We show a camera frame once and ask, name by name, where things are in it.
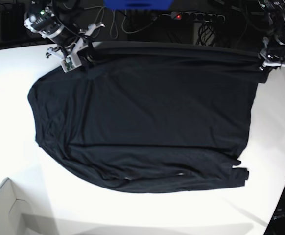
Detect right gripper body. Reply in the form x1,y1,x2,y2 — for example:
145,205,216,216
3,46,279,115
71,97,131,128
46,23,105,73

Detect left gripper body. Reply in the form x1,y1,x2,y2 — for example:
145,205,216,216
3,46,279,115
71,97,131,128
259,37,285,71

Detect black t-shirt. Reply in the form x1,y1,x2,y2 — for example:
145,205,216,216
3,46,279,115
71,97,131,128
28,50,269,193

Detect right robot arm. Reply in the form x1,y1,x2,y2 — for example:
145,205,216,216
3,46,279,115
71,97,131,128
24,0,105,73

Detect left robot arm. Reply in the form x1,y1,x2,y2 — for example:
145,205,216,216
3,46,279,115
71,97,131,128
239,0,285,70

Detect blue plastic bin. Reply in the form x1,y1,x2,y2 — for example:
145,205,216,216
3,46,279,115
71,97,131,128
104,0,173,10

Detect black power strip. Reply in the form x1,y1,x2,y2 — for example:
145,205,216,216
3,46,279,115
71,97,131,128
162,11,226,23

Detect white cardboard box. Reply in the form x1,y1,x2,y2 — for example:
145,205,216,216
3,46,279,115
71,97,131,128
0,178,30,235

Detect grey cable loops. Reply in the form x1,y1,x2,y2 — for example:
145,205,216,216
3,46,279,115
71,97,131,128
59,0,158,39

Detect black cable bundle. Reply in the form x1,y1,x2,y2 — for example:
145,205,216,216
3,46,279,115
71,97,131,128
193,21,218,46

